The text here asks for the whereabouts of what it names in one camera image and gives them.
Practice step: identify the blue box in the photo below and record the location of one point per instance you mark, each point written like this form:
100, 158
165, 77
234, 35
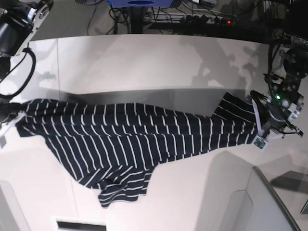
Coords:
140, 3

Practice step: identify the power strip with red light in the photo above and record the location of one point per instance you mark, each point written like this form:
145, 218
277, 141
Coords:
201, 19

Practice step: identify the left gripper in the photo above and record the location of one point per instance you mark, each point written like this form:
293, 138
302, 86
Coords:
277, 115

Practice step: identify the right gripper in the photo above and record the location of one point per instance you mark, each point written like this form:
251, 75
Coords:
9, 117

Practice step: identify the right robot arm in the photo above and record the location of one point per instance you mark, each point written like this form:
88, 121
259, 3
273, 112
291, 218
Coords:
19, 22

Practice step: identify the grey monitor edge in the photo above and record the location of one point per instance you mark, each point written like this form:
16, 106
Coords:
282, 207

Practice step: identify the navy white striped t-shirt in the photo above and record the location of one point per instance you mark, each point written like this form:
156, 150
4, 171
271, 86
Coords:
115, 148

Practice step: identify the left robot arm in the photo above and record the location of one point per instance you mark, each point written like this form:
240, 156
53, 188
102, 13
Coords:
286, 69

